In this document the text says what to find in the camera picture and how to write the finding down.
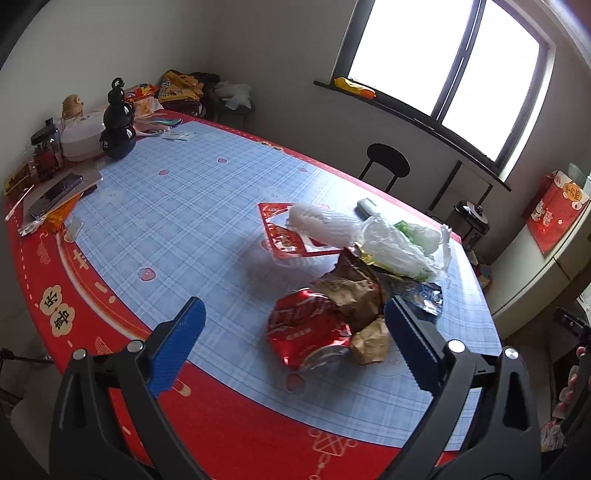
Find red snack bag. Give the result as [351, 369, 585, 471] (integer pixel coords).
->
[267, 287, 355, 373]

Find person's right hand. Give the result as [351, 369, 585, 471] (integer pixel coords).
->
[555, 346, 588, 418]

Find orange snack packet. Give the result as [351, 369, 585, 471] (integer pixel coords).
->
[19, 202, 78, 237]

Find black cooking pot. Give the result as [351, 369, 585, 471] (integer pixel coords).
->
[454, 200, 491, 251]

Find blue plaid red-bordered tablecloth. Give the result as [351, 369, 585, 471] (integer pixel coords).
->
[4, 108, 504, 480]

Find black window sill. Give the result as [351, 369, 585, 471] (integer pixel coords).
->
[313, 80, 513, 193]

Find white foam fruit net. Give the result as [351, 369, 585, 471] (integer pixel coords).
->
[285, 202, 364, 248]

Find yellow snack bags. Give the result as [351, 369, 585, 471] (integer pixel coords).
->
[158, 69, 205, 103]

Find yellow cartoon bottle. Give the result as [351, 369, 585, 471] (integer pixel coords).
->
[61, 94, 85, 124]

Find yellow and pink patterned packet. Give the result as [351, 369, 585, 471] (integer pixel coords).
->
[133, 96, 163, 117]

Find dark jar with red contents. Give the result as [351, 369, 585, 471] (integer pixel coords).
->
[30, 118, 64, 182]

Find crumpled brown paper bag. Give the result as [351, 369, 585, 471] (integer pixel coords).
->
[310, 248, 394, 366]

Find pink and green cloth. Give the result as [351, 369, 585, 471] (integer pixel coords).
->
[133, 114, 184, 138]

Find white crumpled plastic bag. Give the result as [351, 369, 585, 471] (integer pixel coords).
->
[213, 81, 254, 112]

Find white electric pot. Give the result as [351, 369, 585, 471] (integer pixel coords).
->
[61, 112, 110, 163]

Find yellow packet on sill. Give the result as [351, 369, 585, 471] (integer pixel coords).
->
[334, 77, 378, 101]

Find black-framed window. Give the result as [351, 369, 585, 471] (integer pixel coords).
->
[329, 0, 557, 180]

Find black round stool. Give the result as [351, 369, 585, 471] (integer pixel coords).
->
[357, 143, 411, 195]

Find folded black metal frame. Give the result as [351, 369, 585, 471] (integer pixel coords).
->
[428, 161, 493, 214]

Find red snack packet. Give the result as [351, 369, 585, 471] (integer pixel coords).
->
[123, 83, 160, 103]

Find red gift bag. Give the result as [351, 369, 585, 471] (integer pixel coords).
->
[521, 170, 591, 256]

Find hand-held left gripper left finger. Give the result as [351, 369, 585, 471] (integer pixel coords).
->
[50, 296, 208, 480]

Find black smartphone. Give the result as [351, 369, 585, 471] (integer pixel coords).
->
[28, 172, 85, 222]

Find blue foil wrapper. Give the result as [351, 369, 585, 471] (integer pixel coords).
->
[392, 281, 445, 325]

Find colourful patterned bag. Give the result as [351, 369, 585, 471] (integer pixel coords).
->
[539, 418, 571, 452]

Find black gourd-shaped bottle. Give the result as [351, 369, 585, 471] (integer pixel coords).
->
[100, 77, 138, 161]

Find white cabinet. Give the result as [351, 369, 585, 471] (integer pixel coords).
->
[488, 203, 591, 340]

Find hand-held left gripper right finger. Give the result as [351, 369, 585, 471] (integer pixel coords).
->
[383, 295, 544, 480]

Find red plastic packaging sheet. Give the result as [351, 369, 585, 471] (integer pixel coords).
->
[257, 202, 346, 260]

